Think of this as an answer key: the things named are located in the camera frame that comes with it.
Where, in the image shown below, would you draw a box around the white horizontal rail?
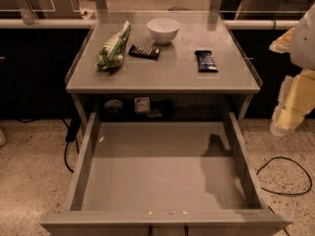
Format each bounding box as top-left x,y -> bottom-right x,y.
0,18 -> 300,30

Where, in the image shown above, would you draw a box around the white label tag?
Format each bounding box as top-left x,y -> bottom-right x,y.
134,97 -> 150,113

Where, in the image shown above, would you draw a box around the black power adapter with cable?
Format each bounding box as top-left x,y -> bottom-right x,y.
62,117 -> 81,173

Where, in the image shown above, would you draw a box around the black floor cable right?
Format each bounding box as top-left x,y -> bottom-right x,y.
256,156 -> 313,197

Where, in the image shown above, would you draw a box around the green jalapeno chip bag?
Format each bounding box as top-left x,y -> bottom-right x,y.
96,21 -> 131,71

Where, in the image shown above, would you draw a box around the grey cabinet with counter top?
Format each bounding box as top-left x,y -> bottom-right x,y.
67,11 -> 260,116

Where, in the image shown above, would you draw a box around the dark blue snack bar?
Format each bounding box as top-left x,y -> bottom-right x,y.
195,50 -> 218,73

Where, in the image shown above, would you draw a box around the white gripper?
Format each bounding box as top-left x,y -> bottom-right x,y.
269,4 -> 315,137

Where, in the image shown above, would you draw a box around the grey open top drawer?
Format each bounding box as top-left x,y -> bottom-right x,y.
40,113 -> 291,236

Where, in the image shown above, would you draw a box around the white ceramic bowl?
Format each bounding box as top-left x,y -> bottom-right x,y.
147,19 -> 180,44

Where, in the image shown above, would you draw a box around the dark brown snack bar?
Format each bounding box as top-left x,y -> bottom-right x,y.
128,45 -> 160,60

